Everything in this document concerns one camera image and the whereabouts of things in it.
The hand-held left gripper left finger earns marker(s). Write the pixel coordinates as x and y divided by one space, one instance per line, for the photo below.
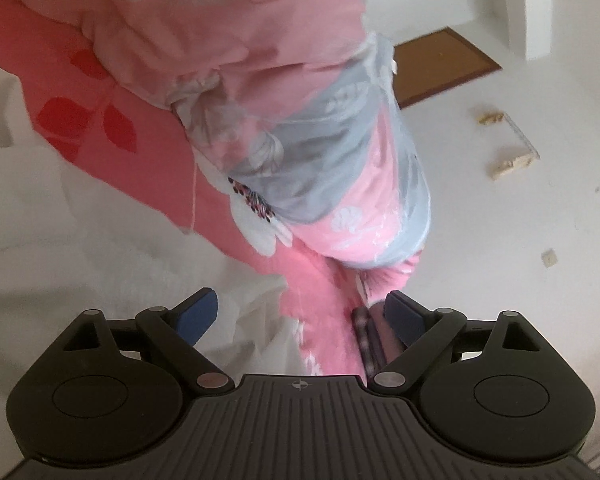
197 317

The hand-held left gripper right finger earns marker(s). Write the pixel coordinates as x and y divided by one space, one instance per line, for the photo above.
405 320

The white shirt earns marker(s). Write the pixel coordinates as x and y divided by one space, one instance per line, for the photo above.
105 260

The pink plaid cloth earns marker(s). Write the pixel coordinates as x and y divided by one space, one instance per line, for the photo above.
370 340

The red floral bed blanket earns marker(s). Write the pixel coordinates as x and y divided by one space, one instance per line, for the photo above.
145 170

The wooden door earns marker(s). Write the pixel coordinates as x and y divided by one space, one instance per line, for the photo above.
440 65

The pink floral quilt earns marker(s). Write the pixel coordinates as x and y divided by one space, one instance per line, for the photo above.
280 35

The white wall switch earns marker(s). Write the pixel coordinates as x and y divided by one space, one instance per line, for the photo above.
550 257

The white wall hook rack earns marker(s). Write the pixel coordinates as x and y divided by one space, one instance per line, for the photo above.
522 135

